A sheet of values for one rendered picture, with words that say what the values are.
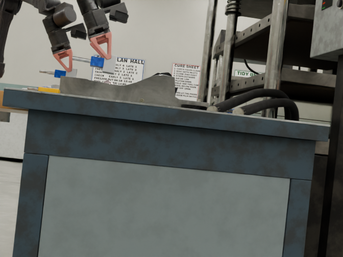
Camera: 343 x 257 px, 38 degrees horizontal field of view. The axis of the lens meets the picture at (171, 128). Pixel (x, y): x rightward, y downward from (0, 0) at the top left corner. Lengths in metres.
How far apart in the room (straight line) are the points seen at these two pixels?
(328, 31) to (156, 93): 0.62
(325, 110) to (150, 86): 1.04
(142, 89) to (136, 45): 7.41
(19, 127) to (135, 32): 2.60
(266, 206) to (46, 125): 0.51
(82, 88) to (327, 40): 0.84
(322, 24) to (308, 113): 0.66
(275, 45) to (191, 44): 7.15
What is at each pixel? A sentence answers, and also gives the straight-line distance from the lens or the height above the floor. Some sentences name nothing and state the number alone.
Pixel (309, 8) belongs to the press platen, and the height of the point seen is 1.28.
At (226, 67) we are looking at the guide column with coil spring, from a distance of 2.65.
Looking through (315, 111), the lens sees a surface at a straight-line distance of 2.44.
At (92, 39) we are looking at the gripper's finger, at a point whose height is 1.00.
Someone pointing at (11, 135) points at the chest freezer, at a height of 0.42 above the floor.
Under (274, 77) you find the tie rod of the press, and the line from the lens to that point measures 1.92.
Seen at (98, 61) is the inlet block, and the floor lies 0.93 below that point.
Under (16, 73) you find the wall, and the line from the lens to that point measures 9.43.
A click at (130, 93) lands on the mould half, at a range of 1.68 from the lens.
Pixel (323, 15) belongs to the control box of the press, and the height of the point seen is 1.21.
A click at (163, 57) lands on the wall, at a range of 9.02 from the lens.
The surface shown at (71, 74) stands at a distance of 1.84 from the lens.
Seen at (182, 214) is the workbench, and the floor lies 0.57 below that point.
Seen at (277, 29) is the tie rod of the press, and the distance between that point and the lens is 1.95.
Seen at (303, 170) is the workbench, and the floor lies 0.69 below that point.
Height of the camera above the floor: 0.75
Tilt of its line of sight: level
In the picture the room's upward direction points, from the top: 6 degrees clockwise
